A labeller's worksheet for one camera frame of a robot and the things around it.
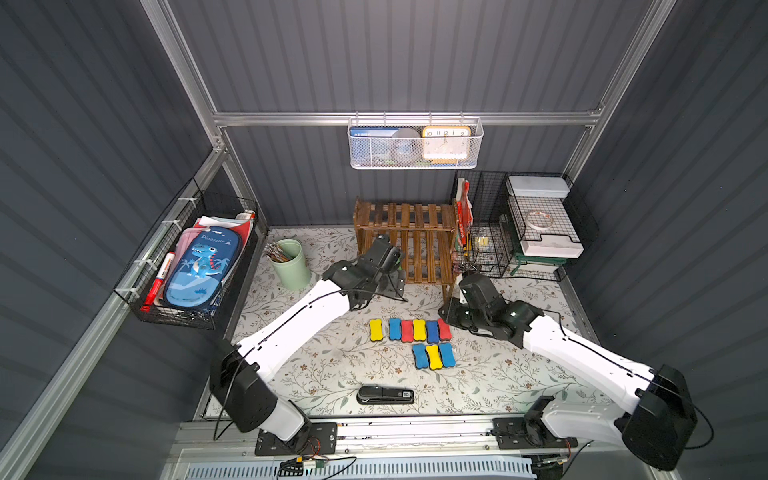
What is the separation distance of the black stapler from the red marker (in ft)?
1.73

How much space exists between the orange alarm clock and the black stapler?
0.68 meters

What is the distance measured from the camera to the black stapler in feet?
2.55

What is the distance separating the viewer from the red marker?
2.10 ft

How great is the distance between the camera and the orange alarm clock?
0.90 m
